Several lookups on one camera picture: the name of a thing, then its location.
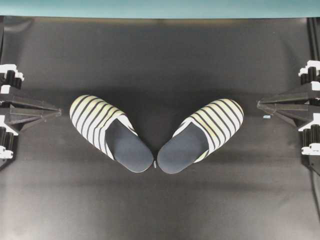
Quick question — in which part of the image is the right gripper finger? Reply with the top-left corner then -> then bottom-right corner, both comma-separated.
264,104 -> 315,128
257,92 -> 313,112

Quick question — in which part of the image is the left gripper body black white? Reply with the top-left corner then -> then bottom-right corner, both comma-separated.
0,64 -> 24,159

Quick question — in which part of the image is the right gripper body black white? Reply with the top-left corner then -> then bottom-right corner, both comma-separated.
298,60 -> 320,155

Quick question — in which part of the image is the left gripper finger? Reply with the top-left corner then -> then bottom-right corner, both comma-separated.
8,96 -> 61,111
4,109 -> 62,136

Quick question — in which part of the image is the striped slipper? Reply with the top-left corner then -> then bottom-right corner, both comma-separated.
69,94 -> 154,173
157,98 -> 244,174

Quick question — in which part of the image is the black cable right side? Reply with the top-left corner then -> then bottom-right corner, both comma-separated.
307,162 -> 320,198

